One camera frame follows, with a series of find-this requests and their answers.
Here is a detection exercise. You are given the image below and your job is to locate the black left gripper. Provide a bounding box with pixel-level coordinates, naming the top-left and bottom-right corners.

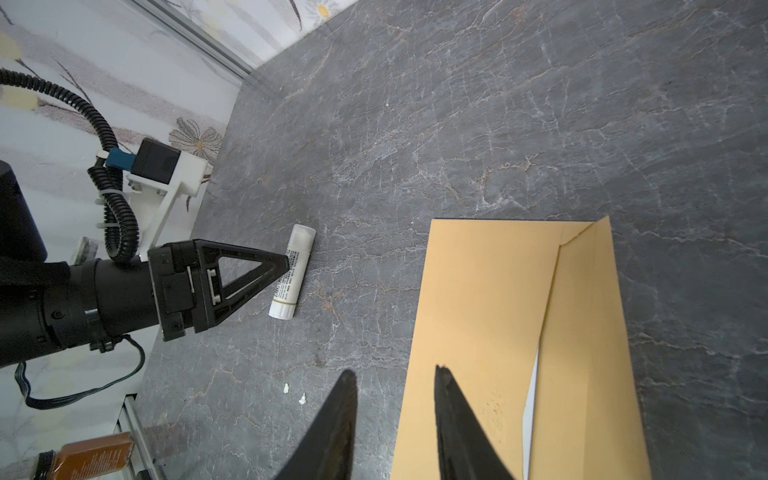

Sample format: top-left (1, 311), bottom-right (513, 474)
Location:
top-left (1, 239), bottom-right (290, 366)

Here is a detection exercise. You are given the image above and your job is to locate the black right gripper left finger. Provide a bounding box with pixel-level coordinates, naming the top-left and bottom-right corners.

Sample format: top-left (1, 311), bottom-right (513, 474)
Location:
top-left (275, 370), bottom-right (358, 479)

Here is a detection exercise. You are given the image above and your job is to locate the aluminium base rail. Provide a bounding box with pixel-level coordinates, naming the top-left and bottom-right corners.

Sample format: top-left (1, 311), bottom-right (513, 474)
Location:
top-left (115, 395), bottom-right (165, 480)

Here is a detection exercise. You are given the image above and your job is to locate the blue bordered floral letter paper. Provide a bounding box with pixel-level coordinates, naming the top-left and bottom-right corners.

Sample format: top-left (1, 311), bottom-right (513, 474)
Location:
top-left (522, 352), bottom-right (539, 480)

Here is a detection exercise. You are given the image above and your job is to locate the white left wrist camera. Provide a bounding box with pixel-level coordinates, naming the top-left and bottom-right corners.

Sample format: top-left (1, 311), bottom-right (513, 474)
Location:
top-left (96, 138), bottom-right (209, 260)

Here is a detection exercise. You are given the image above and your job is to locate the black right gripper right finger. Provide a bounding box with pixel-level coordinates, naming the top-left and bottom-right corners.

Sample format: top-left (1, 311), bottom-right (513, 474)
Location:
top-left (434, 366), bottom-right (513, 480)

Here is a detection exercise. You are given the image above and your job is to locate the aluminium corner frame post left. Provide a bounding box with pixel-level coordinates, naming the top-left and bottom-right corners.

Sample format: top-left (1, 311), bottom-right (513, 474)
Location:
top-left (131, 0), bottom-right (254, 79)

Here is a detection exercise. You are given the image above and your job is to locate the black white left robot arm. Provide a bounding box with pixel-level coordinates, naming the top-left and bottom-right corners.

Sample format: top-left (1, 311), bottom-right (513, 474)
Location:
top-left (1, 70), bottom-right (290, 411)

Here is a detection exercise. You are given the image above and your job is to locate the tan paper envelope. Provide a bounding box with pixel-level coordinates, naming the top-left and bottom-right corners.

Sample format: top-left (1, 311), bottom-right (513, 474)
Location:
top-left (391, 219), bottom-right (651, 479)

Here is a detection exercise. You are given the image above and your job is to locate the white glue stick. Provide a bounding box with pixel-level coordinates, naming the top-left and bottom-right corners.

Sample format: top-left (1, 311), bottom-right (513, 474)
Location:
top-left (268, 224), bottom-right (316, 320)

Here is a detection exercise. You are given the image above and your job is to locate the brown jar black lid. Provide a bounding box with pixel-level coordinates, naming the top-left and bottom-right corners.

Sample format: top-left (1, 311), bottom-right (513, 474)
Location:
top-left (31, 432), bottom-right (135, 480)

